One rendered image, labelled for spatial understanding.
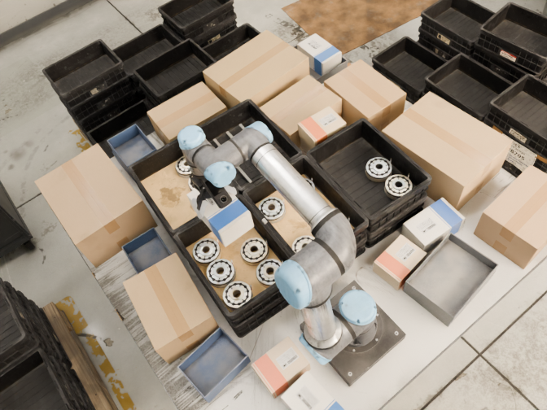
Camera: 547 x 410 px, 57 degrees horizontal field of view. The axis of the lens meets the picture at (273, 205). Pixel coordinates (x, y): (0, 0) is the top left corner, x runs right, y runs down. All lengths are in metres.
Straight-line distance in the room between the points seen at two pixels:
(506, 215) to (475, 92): 1.21
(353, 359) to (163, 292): 0.70
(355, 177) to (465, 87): 1.23
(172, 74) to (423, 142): 1.64
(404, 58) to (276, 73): 1.23
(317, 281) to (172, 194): 1.03
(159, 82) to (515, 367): 2.40
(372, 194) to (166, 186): 0.84
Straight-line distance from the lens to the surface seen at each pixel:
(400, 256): 1.93
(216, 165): 1.35
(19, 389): 2.53
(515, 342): 2.75
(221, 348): 1.90
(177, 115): 2.34
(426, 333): 1.91
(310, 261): 1.22
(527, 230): 1.99
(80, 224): 2.09
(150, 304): 1.86
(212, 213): 1.64
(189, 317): 1.80
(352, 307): 1.62
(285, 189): 1.33
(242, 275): 1.85
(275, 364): 1.78
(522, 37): 3.28
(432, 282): 1.93
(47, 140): 3.83
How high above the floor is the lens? 2.48
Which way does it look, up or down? 56 degrees down
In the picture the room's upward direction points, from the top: 11 degrees counter-clockwise
